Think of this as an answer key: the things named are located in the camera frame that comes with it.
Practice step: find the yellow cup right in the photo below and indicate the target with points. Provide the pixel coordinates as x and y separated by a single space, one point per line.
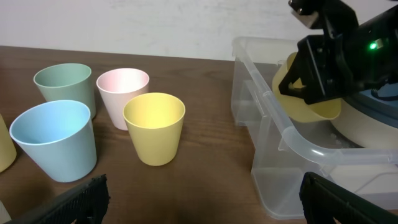
154 122

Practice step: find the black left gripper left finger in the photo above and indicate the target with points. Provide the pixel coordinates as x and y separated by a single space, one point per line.
85 203

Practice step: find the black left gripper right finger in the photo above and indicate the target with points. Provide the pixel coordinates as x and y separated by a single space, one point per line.
324 202

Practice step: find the clear plastic storage container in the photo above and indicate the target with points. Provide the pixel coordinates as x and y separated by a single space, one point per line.
286 149

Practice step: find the yellow cup left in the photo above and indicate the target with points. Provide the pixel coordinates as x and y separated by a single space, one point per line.
8 152

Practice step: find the beige bowl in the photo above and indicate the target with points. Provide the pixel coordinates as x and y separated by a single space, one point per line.
364 130

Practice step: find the yellow bowl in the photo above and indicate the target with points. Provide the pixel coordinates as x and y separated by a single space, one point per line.
296 108

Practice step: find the green cup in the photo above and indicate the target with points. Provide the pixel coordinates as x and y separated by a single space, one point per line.
67 81

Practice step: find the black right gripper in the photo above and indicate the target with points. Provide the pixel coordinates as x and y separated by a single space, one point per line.
347 58

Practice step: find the dark blue bowl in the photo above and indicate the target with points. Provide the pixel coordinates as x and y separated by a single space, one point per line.
381 106

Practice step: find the yellow cup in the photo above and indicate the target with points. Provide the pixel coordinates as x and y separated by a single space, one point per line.
154 122
8 152

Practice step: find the pink cup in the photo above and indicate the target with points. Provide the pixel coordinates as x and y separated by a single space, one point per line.
117 87

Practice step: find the cream white cup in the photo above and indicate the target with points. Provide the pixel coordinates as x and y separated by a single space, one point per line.
4 215

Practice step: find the light blue cup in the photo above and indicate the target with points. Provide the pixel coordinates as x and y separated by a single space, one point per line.
58 136

